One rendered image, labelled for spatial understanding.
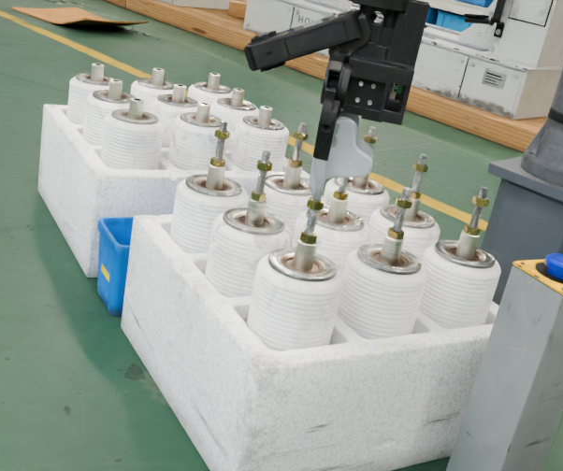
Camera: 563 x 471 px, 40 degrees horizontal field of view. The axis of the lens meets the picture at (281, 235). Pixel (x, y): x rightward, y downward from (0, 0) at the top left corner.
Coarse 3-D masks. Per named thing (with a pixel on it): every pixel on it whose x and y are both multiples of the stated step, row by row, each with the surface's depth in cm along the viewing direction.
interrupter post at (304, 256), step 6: (300, 240) 83; (300, 246) 82; (306, 246) 82; (312, 246) 82; (300, 252) 83; (306, 252) 82; (312, 252) 83; (294, 258) 84; (300, 258) 83; (306, 258) 83; (312, 258) 83; (294, 264) 84; (300, 264) 83; (306, 264) 83; (312, 264) 84
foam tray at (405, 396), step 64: (192, 256) 98; (128, 320) 110; (192, 320) 91; (192, 384) 92; (256, 384) 78; (320, 384) 82; (384, 384) 87; (448, 384) 93; (256, 448) 81; (320, 448) 86; (384, 448) 92; (448, 448) 98
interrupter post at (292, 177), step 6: (288, 168) 107; (294, 168) 106; (300, 168) 107; (288, 174) 107; (294, 174) 107; (300, 174) 107; (288, 180) 107; (294, 180) 107; (288, 186) 107; (294, 186) 107
